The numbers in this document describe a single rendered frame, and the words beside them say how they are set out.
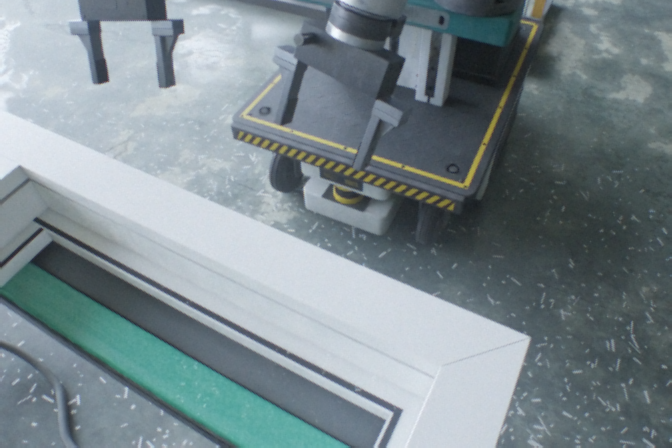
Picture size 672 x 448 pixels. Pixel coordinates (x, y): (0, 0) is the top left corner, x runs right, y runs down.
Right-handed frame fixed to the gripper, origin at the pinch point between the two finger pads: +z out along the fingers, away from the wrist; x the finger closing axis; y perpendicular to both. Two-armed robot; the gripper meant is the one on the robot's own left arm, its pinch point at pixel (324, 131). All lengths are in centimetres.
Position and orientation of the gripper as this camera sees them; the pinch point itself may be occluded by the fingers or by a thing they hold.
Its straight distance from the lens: 70.5
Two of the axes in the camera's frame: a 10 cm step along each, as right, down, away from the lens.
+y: -5.1, 3.1, -8.0
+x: 8.1, 5.0, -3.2
